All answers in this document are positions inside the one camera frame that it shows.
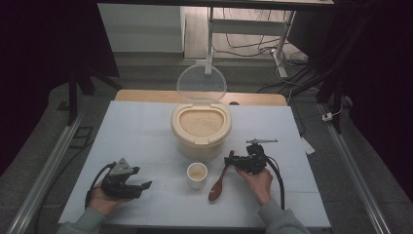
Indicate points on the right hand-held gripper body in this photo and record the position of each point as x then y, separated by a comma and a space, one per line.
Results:
255, 164

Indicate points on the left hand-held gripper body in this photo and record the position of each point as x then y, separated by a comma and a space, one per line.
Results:
118, 190

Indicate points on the brown wooden spoon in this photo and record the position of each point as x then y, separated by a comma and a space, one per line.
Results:
216, 191

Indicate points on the beige rice container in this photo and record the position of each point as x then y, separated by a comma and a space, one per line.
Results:
198, 148

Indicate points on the small rice portion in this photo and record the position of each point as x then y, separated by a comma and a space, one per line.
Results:
197, 175

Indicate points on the white cup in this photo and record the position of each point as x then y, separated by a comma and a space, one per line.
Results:
197, 183

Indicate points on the white rice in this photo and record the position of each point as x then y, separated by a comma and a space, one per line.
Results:
201, 123

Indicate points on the person's left hand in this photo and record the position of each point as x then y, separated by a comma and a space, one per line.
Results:
102, 203

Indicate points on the person's right hand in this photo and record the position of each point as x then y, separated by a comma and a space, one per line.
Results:
259, 185

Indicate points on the white table cover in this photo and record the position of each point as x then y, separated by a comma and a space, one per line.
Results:
136, 136

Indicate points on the white paper tag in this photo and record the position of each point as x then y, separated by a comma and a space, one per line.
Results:
307, 146

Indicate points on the wooden table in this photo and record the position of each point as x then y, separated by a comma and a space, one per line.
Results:
146, 96

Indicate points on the transparent container lid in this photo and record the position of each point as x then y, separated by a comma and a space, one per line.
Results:
201, 83

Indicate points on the small white box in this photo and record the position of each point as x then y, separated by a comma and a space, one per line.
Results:
327, 117

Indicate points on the black metal stand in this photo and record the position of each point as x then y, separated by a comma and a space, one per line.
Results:
73, 97
328, 84

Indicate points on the dark curtain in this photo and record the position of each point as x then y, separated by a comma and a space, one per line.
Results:
39, 65
383, 81

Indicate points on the black floor frame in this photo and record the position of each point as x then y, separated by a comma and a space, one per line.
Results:
81, 138

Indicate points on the aluminium rail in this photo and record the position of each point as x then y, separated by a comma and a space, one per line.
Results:
48, 165
354, 169

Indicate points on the white desk frame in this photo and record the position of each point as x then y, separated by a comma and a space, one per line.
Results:
246, 27

